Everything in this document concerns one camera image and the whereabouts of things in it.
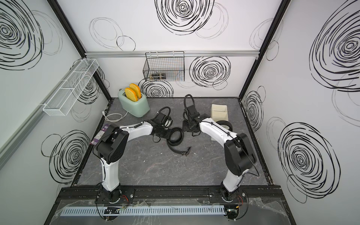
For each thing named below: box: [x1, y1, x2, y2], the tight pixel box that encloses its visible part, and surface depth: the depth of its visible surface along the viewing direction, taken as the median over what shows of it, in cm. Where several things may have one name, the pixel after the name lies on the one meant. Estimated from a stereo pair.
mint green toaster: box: [117, 88, 150, 118], surface depth 103 cm
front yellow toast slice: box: [124, 87, 138, 102], surface depth 96 cm
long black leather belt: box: [166, 127, 192, 157], surface depth 94 cm
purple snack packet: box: [89, 123, 111, 146], surface depth 91 cm
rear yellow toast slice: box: [129, 82, 143, 99], surface depth 98 cm
